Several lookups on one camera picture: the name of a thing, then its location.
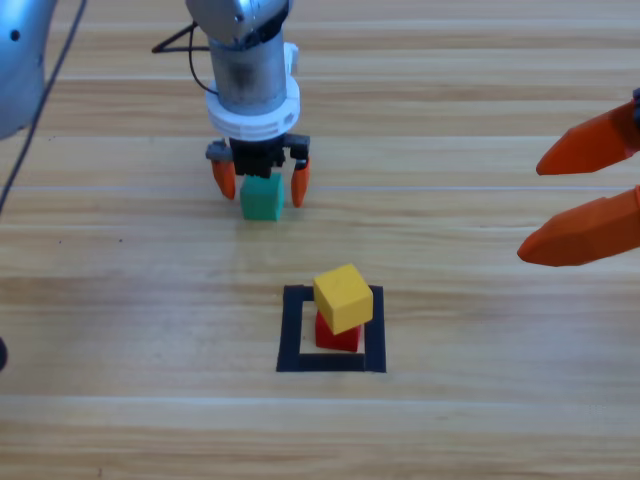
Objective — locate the yellow wooden block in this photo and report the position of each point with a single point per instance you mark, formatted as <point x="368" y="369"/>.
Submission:
<point x="345" y="300"/>

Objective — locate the green wooden block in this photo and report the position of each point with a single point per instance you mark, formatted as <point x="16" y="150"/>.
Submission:
<point x="260" y="200"/>

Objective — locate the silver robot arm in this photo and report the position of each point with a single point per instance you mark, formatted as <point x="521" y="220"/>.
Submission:
<point x="245" y="65"/>

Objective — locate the black tape square outline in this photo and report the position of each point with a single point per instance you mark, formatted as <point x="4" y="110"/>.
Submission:
<point x="290" y="340"/>

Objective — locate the red wooden block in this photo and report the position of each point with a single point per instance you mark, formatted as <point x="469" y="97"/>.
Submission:
<point x="340" y="342"/>

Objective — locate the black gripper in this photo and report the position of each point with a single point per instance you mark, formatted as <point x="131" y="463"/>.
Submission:
<point x="637" y="120"/>
<point x="257" y="155"/>

